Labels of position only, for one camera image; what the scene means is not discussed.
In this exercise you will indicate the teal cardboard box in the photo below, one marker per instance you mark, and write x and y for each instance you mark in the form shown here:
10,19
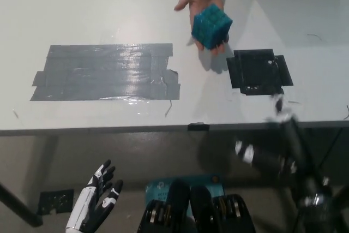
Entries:
210,184

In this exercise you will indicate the black tape square patch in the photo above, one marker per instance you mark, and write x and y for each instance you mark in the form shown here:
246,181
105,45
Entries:
256,72

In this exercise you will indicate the black metal table leg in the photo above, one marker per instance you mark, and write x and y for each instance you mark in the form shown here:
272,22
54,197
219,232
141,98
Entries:
19,205

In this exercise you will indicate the robot right hand white black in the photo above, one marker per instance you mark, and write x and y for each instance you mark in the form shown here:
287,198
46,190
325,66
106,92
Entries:
261,156

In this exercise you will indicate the blue rubik's cube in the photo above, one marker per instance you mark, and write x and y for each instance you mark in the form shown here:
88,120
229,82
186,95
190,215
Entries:
211,27

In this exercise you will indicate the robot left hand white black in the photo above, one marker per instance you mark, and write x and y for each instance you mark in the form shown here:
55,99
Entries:
90,203

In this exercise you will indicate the grey duct tape patch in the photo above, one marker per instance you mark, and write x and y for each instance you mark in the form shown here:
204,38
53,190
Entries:
109,72

